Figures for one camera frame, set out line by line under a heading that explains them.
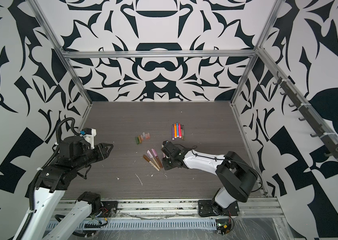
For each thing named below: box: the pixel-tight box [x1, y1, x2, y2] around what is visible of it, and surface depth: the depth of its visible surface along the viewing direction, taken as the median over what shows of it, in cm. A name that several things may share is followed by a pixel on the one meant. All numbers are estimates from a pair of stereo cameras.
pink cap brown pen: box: [151, 148, 163, 169], surface depth 93 cm
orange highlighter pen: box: [173, 123, 177, 139], surface depth 104 cm
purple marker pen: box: [171, 124, 175, 141], surface depth 104 cm
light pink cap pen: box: [147, 149, 161, 169], surface depth 93 cm
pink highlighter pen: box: [178, 123, 182, 139], surface depth 104 cm
